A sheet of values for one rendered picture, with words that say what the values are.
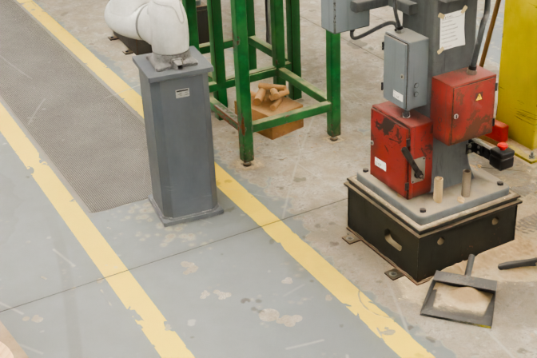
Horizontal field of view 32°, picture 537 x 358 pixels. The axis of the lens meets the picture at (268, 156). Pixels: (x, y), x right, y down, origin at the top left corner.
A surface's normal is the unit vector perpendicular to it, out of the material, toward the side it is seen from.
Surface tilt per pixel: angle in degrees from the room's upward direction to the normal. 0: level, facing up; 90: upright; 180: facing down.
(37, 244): 0
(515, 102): 90
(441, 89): 90
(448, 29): 90
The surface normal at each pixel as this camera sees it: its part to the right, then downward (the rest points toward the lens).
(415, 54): 0.49, 0.39
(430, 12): -0.87, 0.25
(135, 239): -0.04, -0.89
